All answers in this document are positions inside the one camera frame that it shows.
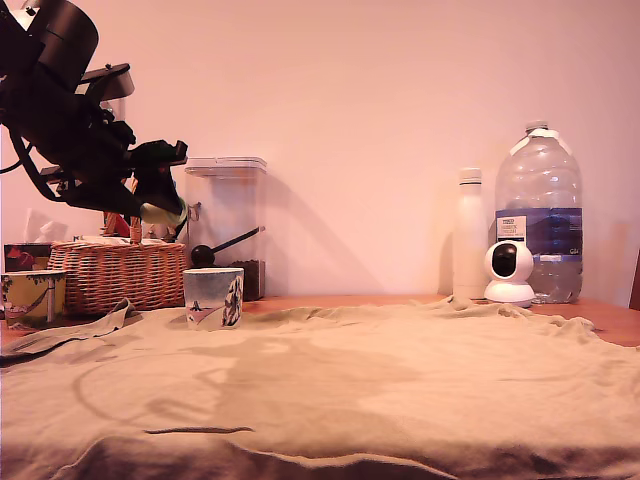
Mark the pale green coffee capsule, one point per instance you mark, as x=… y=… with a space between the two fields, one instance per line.
x=160 y=215

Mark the black coffee scoop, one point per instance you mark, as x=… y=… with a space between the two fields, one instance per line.
x=202 y=256

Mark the white cup with landscape print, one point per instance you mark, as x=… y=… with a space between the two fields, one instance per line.
x=212 y=295

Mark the red kitchen tool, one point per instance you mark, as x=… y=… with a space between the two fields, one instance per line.
x=117 y=225

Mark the white printed box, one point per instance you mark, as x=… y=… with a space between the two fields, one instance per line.
x=110 y=240

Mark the white tissue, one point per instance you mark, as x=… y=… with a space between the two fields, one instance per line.
x=44 y=230

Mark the clear plastic storage container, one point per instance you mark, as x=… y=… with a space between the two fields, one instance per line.
x=227 y=205

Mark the yellow patterned mug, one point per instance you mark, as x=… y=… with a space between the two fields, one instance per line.
x=30 y=297

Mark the beige cloth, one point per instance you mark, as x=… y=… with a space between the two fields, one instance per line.
x=400 y=390

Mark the white metal bottle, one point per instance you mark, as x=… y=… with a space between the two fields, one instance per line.
x=471 y=240

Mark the large clear water bottle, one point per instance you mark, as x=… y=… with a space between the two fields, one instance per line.
x=540 y=190

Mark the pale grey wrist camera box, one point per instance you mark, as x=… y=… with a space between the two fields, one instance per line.
x=117 y=85

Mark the small white round camera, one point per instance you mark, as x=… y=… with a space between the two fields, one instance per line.
x=508 y=285

